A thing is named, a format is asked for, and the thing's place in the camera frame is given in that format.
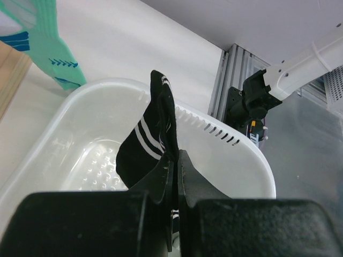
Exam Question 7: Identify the wooden drying rack frame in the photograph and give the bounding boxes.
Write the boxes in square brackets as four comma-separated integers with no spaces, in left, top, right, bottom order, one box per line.
[0,42,32,119]

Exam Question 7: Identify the perforated grey cable duct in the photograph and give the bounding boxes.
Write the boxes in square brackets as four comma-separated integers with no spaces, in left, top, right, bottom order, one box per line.
[323,66,343,119]

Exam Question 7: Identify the green sock right hanging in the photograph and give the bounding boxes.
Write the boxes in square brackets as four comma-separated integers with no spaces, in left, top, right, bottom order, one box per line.
[1,1,86,90]

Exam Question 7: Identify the white plastic laundry basket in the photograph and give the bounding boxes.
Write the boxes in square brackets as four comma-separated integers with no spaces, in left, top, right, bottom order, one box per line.
[1,79,276,240]

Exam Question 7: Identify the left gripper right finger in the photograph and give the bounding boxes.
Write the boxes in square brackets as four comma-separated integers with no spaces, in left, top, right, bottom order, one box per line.
[177,150,342,256]

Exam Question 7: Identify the black sock white stripes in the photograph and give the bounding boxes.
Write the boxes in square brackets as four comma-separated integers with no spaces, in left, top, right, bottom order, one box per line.
[115,70,180,236]

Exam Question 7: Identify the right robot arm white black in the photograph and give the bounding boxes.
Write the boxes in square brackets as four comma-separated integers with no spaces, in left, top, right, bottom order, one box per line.
[225,28,342,130]

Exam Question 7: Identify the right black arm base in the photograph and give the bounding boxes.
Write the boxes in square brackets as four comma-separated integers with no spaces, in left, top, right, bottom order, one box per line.
[225,87,265,137]

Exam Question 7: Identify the aluminium mounting rail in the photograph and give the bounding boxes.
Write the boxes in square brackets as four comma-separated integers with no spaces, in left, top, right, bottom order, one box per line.
[208,43,269,122]

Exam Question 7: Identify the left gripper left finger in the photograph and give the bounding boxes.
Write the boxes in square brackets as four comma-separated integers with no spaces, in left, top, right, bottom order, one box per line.
[1,159,174,256]

